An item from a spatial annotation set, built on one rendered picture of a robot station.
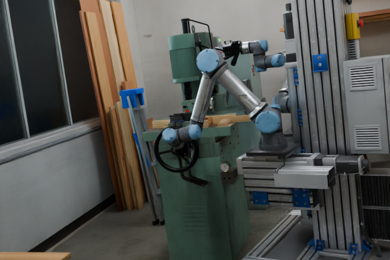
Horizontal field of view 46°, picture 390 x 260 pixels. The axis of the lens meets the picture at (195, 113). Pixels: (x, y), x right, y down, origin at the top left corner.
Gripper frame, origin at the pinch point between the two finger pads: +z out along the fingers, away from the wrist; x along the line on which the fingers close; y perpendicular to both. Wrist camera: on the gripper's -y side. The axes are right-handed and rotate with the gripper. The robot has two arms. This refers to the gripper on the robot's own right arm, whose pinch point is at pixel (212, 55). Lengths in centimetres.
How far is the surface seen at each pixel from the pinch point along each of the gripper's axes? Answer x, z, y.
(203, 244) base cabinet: 77, 19, -94
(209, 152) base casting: 43, 8, -44
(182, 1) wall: -235, 95, -74
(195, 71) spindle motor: 2.4, 14.0, -9.0
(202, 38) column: -27.5, 12.4, -2.7
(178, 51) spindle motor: -1.5, 21.9, 5.8
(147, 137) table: 35, 49, -33
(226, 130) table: 34.9, -5.3, -33.1
